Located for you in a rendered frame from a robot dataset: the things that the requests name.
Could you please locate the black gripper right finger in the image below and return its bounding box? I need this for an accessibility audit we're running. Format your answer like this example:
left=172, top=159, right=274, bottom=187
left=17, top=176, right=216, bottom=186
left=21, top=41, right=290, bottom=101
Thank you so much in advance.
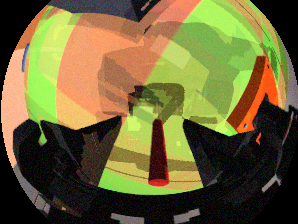
left=182, top=119, right=259, bottom=188

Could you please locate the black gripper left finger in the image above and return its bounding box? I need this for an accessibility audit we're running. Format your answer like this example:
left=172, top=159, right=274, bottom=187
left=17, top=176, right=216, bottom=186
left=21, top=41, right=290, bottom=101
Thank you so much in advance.
left=40, top=115, right=122, bottom=186

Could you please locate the dark red peg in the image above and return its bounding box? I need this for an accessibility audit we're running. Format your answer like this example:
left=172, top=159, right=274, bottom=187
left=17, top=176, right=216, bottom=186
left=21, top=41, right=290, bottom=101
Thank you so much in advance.
left=148, top=119, right=169, bottom=186

